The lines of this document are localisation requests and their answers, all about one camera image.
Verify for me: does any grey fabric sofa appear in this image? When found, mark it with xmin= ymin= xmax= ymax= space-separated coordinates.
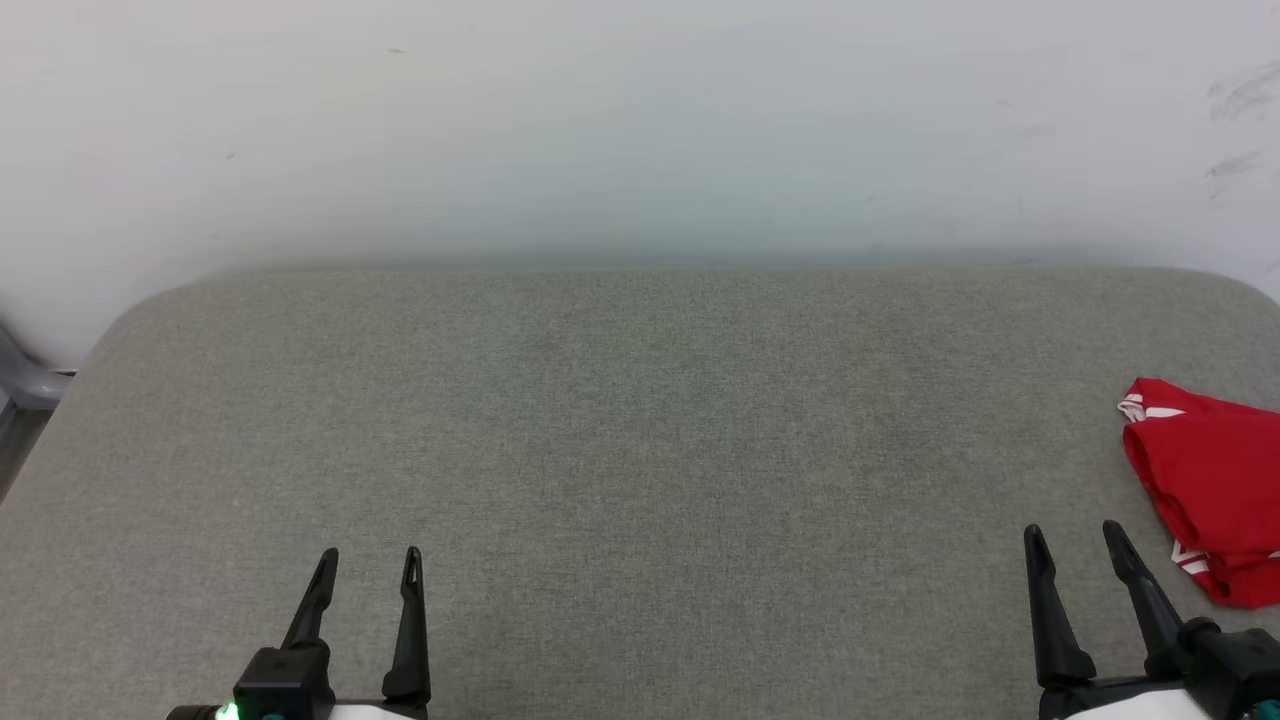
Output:
xmin=0 ymin=262 xmax=1280 ymax=720

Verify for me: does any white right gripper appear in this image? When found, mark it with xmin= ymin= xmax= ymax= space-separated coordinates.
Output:
xmin=1022 ymin=519 xmax=1217 ymax=720

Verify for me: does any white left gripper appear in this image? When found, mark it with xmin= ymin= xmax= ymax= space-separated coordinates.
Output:
xmin=282 ymin=545 xmax=433 ymax=720

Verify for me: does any red and white basketball jersey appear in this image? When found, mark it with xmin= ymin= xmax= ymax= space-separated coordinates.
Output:
xmin=1116 ymin=376 xmax=1280 ymax=610

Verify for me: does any grey plastic chair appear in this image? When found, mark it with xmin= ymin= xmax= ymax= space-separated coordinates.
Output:
xmin=0 ymin=318 xmax=78 ymax=503

